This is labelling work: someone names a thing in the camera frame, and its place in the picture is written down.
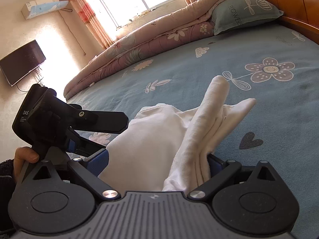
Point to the bed with blue floral sheet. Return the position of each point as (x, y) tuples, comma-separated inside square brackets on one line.
[(224, 54)]

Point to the white wall air conditioner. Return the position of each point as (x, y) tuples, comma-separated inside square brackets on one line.
[(42, 6)]

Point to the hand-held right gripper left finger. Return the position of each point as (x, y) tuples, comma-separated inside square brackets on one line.
[(99, 161)]

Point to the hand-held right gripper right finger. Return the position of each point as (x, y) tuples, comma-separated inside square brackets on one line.
[(215, 165)]

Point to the green flower print pillow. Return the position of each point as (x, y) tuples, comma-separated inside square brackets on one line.
[(244, 10)]

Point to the wooden headboard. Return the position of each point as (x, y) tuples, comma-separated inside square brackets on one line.
[(286, 2)]

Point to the white printed sweatshirt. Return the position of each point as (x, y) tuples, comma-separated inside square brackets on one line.
[(174, 142)]

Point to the black wall television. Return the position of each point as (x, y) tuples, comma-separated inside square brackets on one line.
[(22, 62)]

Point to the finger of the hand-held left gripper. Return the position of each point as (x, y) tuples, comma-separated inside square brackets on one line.
[(82, 144), (104, 120)]

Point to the person's left hand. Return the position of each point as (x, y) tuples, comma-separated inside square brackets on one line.
[(23, 158)]

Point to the folded pink floral quilt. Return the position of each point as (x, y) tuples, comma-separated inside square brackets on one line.
[(149, 34)]

